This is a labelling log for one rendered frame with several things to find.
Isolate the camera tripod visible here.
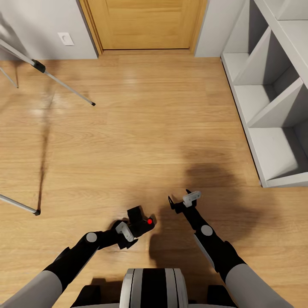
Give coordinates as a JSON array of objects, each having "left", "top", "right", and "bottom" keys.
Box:
[{"left": 0, "top": 39, "right": 95, "bottom": 216}]

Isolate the robot trunk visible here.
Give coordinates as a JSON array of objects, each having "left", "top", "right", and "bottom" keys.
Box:
[{"left": 119, "top": 268, "right": 189, "bottom": 308}]

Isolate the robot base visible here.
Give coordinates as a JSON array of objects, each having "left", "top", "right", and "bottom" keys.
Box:
[{"left": 70, "top": 285, "right": 238, "bottom": 308}]

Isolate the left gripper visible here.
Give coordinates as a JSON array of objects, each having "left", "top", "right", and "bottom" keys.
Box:
[{"left": 109, "top": 220, "right": 138, "bottom": 250}]

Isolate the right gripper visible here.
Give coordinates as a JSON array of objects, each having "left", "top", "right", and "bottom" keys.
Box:
[{"left": 168, "top": 189, "right": 198, "bottom": 220}]

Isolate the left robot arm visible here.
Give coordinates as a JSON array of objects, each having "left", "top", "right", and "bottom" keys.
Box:
[{"left": 0, "top": 220, "right": 138, "bottom": 308}]

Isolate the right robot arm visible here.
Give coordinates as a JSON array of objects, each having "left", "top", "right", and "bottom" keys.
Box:
[{"left": 168, "top": 189, "right": 294, "bottom": 308}]

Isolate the digital camera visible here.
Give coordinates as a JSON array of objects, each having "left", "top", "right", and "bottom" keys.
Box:
[{"left": 127, "top": 206, "right": 155, "bottom": 239}]

